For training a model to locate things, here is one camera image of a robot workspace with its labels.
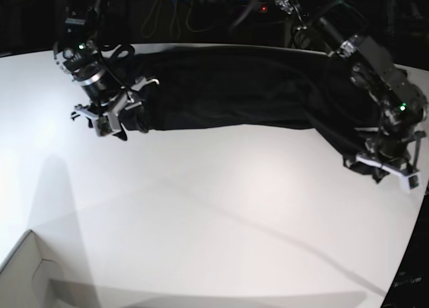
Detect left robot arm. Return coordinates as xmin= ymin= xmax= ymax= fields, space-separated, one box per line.
xmin=273 ymin=0 xmax=428 ymax=191

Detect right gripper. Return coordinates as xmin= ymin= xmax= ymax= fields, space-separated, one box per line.
xmin=70 ymin=78 xmax=160 ymax=141

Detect white cardboard box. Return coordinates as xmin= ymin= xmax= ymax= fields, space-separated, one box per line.
xmin=1 ymin=230 xmax=69 ymax=307

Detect tangled cables on floor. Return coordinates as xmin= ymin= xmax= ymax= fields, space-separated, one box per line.
xmin=140 ymin=0 xmax=235 ymax=40

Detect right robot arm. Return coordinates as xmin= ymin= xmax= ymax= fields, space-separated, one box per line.
xmin=53 ymin=0 xmax=160 ymax=141

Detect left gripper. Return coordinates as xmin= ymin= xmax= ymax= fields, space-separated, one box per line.
xmin=348 ymin=130 xmax=426 ymax=191

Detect black long-sleeve t-shirt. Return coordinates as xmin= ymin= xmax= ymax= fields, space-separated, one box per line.
xmin=120 ymin=47 xmax=380 ymax=168

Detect black power strip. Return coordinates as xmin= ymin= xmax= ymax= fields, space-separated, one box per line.
xmin=253 ymin=1 xmax=287 ymax=17

